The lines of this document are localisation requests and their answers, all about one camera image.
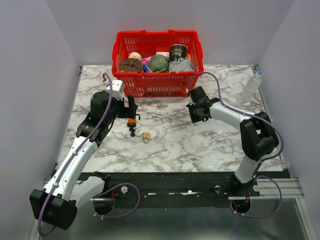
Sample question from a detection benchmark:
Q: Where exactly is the brass padlock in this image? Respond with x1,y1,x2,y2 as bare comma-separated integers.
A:
142,132,151,144

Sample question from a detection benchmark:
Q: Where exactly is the grey wrapped roll in basket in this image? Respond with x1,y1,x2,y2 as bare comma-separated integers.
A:
168,59,195,73

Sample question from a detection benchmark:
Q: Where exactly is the red plastic basket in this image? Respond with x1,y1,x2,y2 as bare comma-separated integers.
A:
112,29,204,98

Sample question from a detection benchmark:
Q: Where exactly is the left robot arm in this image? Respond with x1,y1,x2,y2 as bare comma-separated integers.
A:
29,90,138,236

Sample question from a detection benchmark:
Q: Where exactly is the green round ball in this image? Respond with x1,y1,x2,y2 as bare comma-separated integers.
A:
148,54,169,72

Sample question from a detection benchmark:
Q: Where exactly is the black can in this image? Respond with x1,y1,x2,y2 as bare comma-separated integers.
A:
169,44,188,63

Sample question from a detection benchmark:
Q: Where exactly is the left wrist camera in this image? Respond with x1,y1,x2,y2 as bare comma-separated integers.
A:
105,79,125,100

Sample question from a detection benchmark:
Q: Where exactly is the pink packet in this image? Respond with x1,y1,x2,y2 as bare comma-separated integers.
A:
141,56,152,73

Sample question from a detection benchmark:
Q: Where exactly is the purple cable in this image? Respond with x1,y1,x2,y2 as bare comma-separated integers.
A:
37,72,141,237
186,71,286,218

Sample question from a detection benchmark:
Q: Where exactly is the beige egg shaped object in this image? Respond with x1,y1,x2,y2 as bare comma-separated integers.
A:
128,51,142,61

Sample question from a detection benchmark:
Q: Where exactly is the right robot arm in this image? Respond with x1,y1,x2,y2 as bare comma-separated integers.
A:
187,86,279,196

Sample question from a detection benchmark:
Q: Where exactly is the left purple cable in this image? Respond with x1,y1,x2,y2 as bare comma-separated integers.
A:
37,72,141,237

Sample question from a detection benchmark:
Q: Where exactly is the orange black padlock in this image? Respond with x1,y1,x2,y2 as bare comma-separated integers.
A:
127,113,141,128

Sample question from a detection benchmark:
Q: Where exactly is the black head key bunch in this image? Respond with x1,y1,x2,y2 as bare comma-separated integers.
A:
129,126,136,137

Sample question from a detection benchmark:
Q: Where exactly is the clear plastic bottle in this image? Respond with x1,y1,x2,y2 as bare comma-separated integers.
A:
240,71,263,102

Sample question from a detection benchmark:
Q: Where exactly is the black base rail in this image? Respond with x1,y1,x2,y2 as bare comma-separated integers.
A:
79,171,260,209

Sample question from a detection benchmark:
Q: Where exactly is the brown wrapped roll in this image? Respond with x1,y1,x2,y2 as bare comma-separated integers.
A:
119,58,143,73

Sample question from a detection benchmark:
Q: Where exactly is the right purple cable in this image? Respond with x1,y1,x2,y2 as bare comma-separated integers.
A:
186,71,286,218

